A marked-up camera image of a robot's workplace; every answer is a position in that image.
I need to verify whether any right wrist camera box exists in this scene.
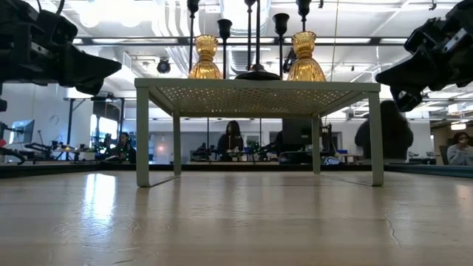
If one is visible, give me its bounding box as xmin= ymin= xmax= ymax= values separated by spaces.
xmin=404 ymin=20 xmax=438 ymax=53

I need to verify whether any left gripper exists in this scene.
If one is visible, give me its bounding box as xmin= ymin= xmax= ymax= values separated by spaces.
xmin=0 ymin=0 xmax=123 ymax=96

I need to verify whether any black ceiling camera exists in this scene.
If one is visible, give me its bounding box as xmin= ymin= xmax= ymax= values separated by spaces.
xmin=156 ymin=57 xmax=172 ymax=75
xmin=282 ymin=47 xmax=296 ymax=73

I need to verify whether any amber glass candle holder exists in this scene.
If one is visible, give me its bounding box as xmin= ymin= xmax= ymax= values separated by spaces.
xmin=188 ymin=34 xmax=222 ymax=80
xmin=287 ymin=30 xmax=327 ymax=82

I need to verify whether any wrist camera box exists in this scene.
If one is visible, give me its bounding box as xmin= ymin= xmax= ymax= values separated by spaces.
xmin=36 ymin=10 xmax=79 ymax=44
xmin=404 ymin=20 xmax=438 ymax=53

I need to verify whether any thin hanging cable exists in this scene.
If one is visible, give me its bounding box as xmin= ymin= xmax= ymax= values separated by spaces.
xmin=330 ymin=0 xmax=340 ymax=71

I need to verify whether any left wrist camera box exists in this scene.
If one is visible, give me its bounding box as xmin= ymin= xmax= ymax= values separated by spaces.
xmin=36 ymin=10 xmax=79 ymax=44

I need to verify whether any person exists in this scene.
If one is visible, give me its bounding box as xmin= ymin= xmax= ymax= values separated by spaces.
xmin=354 ymin=100 xmax=415 ymax=160
xmin=110 ymin=132 xmax=137 ymax=163
xmin=446 ymin=132 xmax=473 ymax=166
xmin=217 ymin=120 xmax=245 ymax=163

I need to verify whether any black aluminium table frame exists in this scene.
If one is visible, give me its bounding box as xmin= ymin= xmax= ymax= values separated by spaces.
xmin=0 ymin=161 xmax=473 ymax=179

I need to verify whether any black computer monitor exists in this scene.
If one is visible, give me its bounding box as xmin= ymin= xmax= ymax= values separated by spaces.
xmin=282 ymin=117 xmax=314 ymax=146

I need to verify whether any black background stand frame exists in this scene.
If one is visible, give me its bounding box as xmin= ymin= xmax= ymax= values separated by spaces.
xmin=63 ymin=96 xmax=126 ymax=162

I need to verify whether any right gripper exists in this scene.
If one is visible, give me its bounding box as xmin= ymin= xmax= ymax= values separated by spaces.
xmin=375 ymin=0 xmax=473 ymax=113

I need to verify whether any grey computer monitor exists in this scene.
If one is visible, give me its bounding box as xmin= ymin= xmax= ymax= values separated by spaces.
xmin=9 ymin=118 xmax=36 ymax=145

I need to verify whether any black overhead crossbar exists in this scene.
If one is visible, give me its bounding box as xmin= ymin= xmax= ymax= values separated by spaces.
xmin=72 ymin=35 xmax=409 ymax=47

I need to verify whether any green perforated metal shelf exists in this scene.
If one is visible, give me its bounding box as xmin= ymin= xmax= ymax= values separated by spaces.
xmin=135 ymin=77 xmax=385 ymax=188

